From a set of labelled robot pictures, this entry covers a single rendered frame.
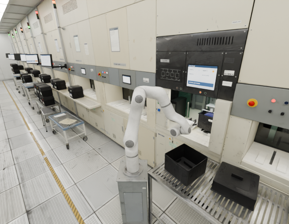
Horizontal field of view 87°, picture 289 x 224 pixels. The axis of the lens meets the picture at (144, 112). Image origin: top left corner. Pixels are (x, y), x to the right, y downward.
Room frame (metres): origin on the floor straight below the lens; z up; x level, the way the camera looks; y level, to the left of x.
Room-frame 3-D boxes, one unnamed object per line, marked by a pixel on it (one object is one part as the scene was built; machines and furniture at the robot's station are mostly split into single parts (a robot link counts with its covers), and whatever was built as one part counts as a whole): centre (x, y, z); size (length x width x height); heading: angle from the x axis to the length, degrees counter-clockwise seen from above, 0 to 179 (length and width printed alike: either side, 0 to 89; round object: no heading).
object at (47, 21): (4.75, 2.27, 1.50); 1.52 x 0.99 x 3.00; 44
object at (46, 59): (3.77, 2.08, 1.59); 0.50 x 0.41 x 0.36; 134
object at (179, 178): (1.11, -0.37, 0.85); 0.28 x 0.28 x 0.17; 35
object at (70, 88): (3.51, 1.61, 0.93); 0.30 x 0.28 x 0.26; 41
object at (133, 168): (1.14, 0.13, 0.85); 0.19 x 0.19 x 0.18
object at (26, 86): (5.26, 3.90, 0.41); 0.81 x 0.47 x 0.82; 44
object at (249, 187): (0.91, -0.73, 0.83); 0.29 x 0.29 x 0.13; 50
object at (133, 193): (1.14, 0.13, 0.38); 0.28 x 0.28 x 0.76; 89
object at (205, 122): (1.62, -0.78, 1.06); 0.24 x 0.20 x 0.32; 44
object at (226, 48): (1.83, -0.76, 0.98); 0.95 x 0.88 x 1.95; 134
